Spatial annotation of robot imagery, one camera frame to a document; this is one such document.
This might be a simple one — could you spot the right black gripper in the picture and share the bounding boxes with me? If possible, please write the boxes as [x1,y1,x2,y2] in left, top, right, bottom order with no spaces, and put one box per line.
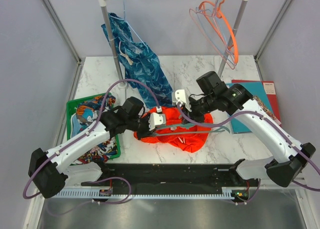
[181,93,217,124]

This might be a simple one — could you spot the teal plastic hanger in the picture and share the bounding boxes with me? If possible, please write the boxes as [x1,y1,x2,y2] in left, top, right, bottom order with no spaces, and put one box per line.
[154,123,231,137]

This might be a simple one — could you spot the orange shorts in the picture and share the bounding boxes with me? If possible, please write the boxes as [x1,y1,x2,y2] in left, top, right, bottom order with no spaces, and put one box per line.
[140,106,211,153]

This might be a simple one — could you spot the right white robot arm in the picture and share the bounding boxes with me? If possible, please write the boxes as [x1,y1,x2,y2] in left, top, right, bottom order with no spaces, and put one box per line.
[173,71,320,188]

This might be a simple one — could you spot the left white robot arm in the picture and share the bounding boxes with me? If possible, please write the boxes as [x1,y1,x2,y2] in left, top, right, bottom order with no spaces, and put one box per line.
[27,96,162,199]

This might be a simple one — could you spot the colourful comic print shorts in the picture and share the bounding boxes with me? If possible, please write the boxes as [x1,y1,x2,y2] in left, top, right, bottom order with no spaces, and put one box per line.
[70,94,119,164]

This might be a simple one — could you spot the blue patterned shorts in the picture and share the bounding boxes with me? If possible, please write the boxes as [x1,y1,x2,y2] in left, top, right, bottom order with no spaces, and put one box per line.
[108,13,173,107]

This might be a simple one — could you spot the orange plastic hanger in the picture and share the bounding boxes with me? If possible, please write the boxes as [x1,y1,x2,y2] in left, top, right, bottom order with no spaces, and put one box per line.
[196,0,239,68]

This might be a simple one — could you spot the teal folder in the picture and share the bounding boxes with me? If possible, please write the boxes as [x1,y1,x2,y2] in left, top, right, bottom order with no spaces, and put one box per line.
[226,81,271,134]

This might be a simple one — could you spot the green plastic basket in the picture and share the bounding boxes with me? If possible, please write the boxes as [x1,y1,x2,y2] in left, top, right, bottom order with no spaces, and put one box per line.
[66,91,122,166]

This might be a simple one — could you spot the red book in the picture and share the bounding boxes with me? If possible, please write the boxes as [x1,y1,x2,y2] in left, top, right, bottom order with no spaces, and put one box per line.
[231,79,281,122]

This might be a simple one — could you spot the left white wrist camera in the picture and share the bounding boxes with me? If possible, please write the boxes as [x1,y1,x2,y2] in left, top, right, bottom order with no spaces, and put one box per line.
[148,106,166,131]

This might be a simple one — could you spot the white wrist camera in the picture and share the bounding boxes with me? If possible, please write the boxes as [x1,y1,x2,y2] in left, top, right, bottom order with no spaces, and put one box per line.
[148,106,166,131]
[172,89,192,112]

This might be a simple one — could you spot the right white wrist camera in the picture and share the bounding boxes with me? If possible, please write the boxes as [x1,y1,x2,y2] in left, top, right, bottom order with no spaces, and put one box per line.
[172,89,192,112]

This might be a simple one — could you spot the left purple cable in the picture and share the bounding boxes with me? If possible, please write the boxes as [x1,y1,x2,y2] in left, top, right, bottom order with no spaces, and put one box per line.
[22,79,162,205]

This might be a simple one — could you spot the purple cable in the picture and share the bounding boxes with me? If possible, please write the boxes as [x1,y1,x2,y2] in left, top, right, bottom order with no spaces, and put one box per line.
[22,79,162,205]
[176,101,320,206]

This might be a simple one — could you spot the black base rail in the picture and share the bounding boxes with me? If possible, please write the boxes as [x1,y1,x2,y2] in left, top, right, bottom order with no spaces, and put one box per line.
[97,163,258,194]

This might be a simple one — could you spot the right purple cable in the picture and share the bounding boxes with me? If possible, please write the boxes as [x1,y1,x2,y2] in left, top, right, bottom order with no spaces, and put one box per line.
[176,101,320,206]

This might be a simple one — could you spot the pink wire hanger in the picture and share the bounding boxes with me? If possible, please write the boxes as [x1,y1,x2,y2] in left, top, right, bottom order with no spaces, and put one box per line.
[188,0,237,70]

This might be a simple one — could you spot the white cable duct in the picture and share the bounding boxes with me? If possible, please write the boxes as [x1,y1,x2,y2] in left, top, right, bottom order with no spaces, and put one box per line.
[53,187,249,200]

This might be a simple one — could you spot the light blue wire hanger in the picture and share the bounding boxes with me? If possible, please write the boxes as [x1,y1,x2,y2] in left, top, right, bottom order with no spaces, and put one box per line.
[122,0,150,47]

